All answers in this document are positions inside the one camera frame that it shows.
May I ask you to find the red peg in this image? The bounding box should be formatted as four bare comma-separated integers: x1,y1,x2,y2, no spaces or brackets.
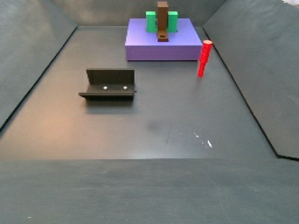
197,39,212,77

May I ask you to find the black angled fixture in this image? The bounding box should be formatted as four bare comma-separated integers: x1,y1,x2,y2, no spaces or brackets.
79,68,136,99

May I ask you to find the purple base block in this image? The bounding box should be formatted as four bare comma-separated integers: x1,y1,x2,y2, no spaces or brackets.
124,17,203,62

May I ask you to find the green U-shaped block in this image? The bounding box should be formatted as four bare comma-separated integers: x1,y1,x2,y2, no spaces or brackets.
145,11,179,32

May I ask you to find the brown L-shaped bracket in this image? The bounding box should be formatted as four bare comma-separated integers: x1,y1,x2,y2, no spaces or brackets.
156,1,168,42

